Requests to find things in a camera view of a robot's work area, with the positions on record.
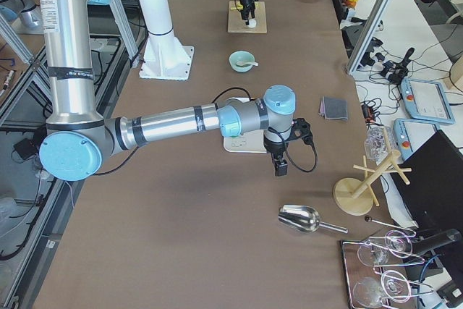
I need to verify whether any aluminium frame post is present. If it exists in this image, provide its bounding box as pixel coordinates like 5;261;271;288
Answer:
346;0;390;76

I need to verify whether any wooden mug tree stand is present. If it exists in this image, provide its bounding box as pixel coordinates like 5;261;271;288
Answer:
333;127;412;216

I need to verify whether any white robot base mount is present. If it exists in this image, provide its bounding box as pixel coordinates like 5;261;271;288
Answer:
139;0;194;81

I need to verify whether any black monitor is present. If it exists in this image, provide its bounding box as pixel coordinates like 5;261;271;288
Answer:
391;130;462;231

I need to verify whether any blue teach pendant upper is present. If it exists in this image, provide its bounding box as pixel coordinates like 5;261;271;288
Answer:
400;78;455;124

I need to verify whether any cream rabbit serving tray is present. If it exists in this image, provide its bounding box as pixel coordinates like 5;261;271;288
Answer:
217;97;269;153

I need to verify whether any yellow plastic knife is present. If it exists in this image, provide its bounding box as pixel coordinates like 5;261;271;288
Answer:
229;2;260;11

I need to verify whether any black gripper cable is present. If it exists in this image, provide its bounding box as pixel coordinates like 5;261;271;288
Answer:
211;86;318;174

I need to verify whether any folded grey cloth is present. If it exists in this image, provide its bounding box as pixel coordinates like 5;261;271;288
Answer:
319;96;348;120

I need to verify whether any metal scoop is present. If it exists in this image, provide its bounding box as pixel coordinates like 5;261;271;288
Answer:
278;204;349;234

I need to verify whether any wooden cutting board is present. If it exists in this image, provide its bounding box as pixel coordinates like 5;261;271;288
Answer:
226;1;268;34

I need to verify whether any blue teach pendant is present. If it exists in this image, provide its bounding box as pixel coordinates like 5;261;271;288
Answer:
393;118;440;161
400;78;455;124

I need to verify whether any blue teach pendant lower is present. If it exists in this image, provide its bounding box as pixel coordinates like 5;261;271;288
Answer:
393;118;440;161

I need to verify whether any black wire glass rack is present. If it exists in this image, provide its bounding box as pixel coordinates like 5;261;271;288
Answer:
340;229;434;308

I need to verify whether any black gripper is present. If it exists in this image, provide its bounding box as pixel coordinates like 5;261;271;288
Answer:
263;129;293;177
239;0;259;21

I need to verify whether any light green ceramic bowl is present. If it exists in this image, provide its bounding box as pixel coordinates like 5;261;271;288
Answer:
229;51;255;72

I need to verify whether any clear glass dish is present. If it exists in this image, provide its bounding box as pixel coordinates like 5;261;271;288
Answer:
364;126;393;162

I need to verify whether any white ceramic soup spoon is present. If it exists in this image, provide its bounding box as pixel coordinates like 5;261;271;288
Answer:
236;61;259;67

